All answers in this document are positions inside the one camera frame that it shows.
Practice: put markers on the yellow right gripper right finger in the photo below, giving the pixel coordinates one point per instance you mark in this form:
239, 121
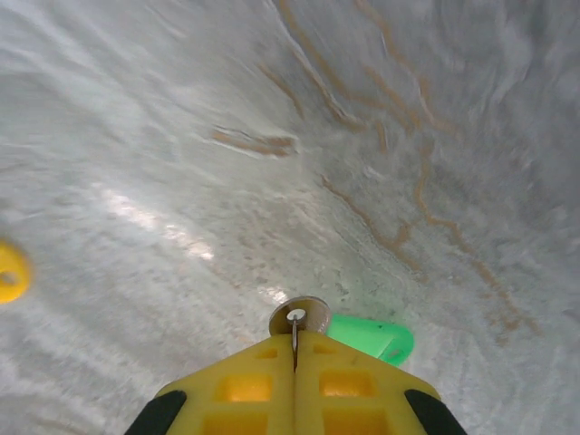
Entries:
349, 389

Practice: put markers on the green plastic key tag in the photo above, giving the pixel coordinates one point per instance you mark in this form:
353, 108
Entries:
362, 337

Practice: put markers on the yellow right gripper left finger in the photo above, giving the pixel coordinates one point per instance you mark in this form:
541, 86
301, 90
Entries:
244, 389

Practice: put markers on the yellow plastic key tag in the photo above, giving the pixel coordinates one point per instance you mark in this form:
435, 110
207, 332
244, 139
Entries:
18, 258

